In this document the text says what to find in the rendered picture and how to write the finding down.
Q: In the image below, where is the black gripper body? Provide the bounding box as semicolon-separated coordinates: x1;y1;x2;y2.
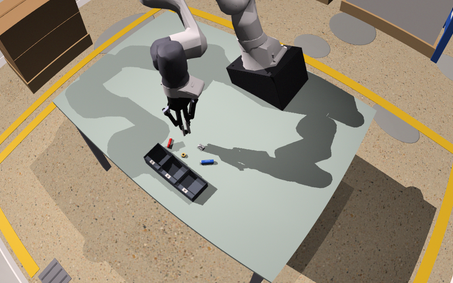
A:
167;96;191;111

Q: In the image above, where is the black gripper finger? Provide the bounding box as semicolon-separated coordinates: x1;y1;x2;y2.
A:
182;98;198;134
162;105;186;136

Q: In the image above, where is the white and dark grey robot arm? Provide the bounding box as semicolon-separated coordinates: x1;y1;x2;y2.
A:
139;0;287;99

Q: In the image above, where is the grey rack of three bins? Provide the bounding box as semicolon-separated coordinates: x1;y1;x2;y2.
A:
144;143;208;202

